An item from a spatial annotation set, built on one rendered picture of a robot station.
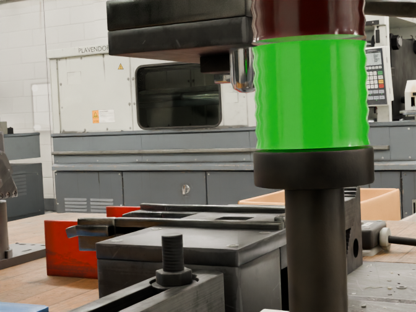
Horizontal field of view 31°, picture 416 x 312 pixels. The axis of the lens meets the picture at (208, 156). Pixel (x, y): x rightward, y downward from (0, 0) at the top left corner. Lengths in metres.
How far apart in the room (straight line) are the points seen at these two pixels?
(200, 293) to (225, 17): 0.17
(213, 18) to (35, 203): 7.54
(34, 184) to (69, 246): 7.16
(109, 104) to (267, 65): 6.03
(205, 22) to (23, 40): 9.17
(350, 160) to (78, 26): 8.84
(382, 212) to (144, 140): 3.30
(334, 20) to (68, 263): 0.61
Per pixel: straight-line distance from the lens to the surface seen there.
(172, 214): 0.62
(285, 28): 0.24
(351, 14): 0.25
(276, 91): 0.24
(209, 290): 0.42
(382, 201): 3.05
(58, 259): 0.82
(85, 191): 6.45
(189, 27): 0.48
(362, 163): 0.25
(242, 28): 0.46
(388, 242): 0.89
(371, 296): 0.68
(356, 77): 0.25
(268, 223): 0.51
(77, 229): 0.58
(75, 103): 6.50
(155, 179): 6.01
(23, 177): 7.85
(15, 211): 7.78
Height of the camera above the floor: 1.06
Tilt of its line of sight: 3 degrees down
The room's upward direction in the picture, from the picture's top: 3 degrees counter-clockwise
